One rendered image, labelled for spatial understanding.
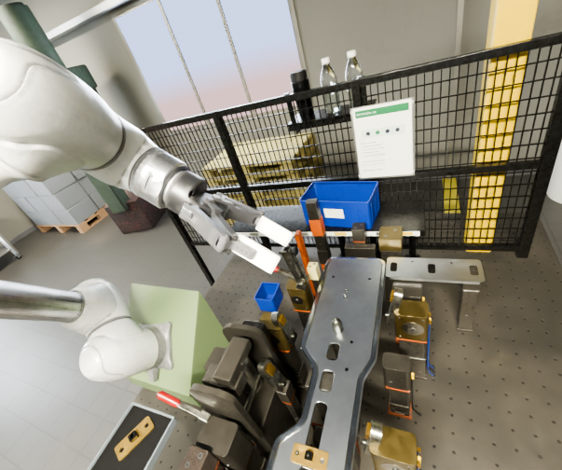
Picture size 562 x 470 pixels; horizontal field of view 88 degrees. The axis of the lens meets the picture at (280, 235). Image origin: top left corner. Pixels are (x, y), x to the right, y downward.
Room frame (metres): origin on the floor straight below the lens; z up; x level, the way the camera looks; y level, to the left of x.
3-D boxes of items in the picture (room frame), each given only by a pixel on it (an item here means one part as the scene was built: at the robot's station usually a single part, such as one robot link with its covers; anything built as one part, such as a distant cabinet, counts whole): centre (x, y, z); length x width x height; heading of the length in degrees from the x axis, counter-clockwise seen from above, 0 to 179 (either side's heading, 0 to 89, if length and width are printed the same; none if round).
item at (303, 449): (0.26, 0.10, 1.01); 0.08 x 0.04 x 0.01; 59
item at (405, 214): (1.13, -0.19, 1.01); 0.90 x 0.22 x 0.03; 59
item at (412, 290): (0.62, -0.35, 0.84); 0.12 x 0.07 x 0.28; 59
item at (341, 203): (1.07, -0.29, 1.09); 0.30 x 0.17 x 0.13; 50
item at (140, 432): (0.35, 0.45, 1.17); 0.08 x 0.04 x 0.01; 124
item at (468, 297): (0.59, -0.54, 0.84); 0.05 x 0.05 x 0.29; 59
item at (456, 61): (1.29, -0.17, 0.77); 1.97 x 0.14 x 1.55; 59
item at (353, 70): (1.21, -0.47, 1.53); 0.07 x 0.07 x 0.20
